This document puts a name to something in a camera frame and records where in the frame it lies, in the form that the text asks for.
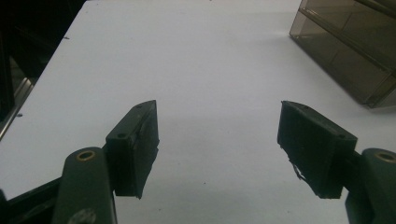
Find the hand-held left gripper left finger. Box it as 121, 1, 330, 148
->
51, 99, 161, 224

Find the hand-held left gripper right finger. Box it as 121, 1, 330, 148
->
276, 100, 396, 224

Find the smoky transparent plastic drawer box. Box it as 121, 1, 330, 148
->
289, 0, 396, 109

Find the metal stand rail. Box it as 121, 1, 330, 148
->
0, 55, 35, 141

